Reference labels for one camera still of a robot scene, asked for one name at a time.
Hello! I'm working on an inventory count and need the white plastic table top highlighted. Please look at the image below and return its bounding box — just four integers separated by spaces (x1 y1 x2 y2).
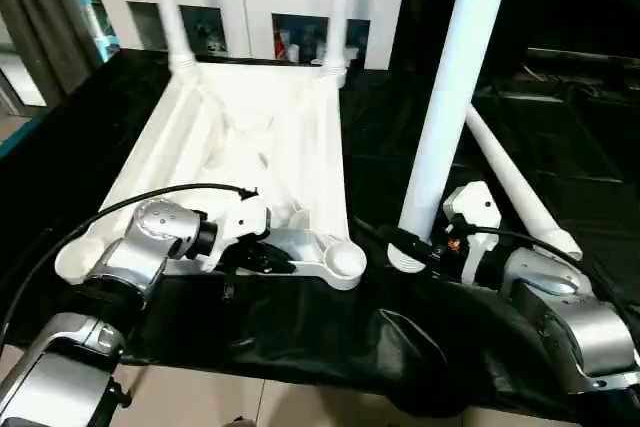
53 56 370 293

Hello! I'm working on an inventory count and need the white plastic table leg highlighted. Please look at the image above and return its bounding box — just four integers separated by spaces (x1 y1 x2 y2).
463 105 585 262
323 0 357 77
386 0 518 274
146 0 200 79

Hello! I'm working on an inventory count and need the black work mat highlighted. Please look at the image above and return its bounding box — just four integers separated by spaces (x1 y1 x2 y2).
0 45 640 421

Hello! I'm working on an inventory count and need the teal floor mat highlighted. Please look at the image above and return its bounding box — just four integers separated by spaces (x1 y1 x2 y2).
0 116 47 159

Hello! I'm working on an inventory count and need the light blue packaged box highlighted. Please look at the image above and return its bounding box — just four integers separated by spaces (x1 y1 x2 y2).
69 0 122 64

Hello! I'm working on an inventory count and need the grey curtain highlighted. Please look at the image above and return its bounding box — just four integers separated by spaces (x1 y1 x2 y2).
0 0 102 109

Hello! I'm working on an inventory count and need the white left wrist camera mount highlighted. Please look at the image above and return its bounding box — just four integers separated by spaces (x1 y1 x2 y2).
203 190 275 274

